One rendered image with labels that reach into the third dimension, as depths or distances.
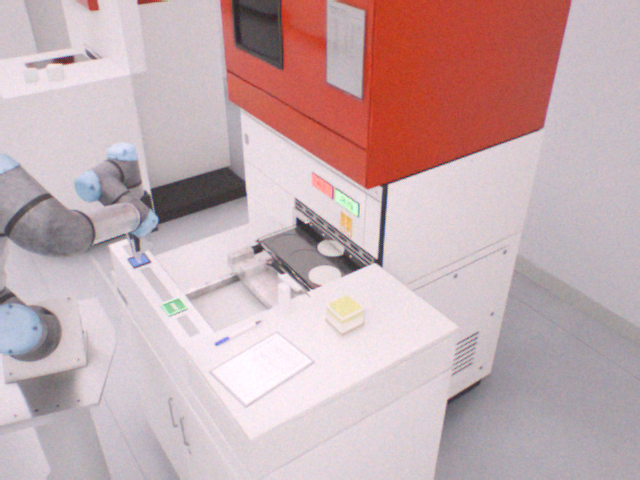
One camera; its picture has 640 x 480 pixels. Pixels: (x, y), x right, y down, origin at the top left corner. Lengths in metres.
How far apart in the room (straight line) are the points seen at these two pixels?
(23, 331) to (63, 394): 0.24
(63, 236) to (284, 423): 0.61
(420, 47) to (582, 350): 1.95
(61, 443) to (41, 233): 0.91
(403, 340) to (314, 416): 0.31
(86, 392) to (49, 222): 0.61
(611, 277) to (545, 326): 0.39
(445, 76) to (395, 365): 0.77
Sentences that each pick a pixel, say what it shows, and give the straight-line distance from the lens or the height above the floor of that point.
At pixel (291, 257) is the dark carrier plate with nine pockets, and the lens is 1.95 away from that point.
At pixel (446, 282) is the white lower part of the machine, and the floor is 0.75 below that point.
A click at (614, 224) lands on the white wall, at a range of 3.11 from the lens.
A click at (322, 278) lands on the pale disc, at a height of 0.90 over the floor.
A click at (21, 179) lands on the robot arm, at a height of 1.48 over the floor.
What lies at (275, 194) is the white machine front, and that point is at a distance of 2.25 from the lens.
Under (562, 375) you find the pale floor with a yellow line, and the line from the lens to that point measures 3.01.
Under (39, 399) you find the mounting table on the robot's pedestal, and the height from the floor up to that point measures 0.82.
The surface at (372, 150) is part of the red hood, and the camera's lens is 1.61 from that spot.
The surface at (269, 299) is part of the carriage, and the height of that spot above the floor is 0.88.
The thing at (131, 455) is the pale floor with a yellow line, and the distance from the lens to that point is 2.64.
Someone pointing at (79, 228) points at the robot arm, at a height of 1.37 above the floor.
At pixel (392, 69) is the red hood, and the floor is 1.55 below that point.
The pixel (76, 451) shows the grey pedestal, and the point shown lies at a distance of 2.07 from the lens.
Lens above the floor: 2.03
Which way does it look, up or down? 34 degrees down
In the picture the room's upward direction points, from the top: straight up
